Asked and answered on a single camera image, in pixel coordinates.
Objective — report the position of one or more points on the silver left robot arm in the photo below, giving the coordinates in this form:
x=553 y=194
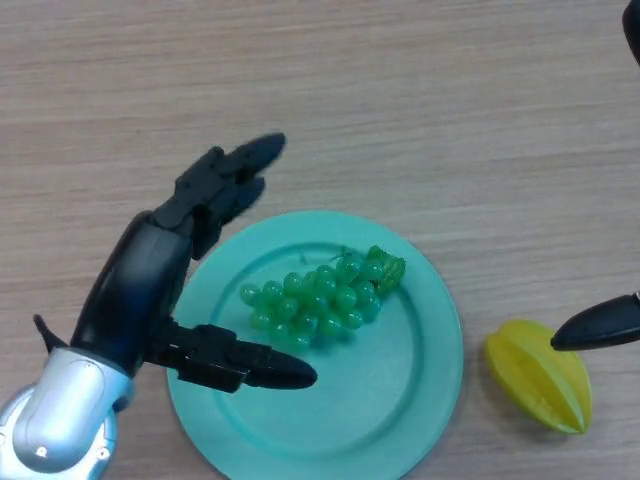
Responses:
x=60 y=410

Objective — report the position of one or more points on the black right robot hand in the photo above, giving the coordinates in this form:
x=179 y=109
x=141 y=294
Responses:
x=595 y=327

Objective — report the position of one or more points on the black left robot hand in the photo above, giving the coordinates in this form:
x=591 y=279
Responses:
x=135 y=280

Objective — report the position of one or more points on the yellow starfruit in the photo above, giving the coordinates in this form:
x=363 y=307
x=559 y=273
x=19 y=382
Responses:
x=540 y=385

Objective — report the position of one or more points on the teal round plate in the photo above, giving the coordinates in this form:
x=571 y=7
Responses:
x=380 y=400

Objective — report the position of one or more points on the green grape bunch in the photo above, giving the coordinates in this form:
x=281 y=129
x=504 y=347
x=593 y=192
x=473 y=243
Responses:
x=320 y=300

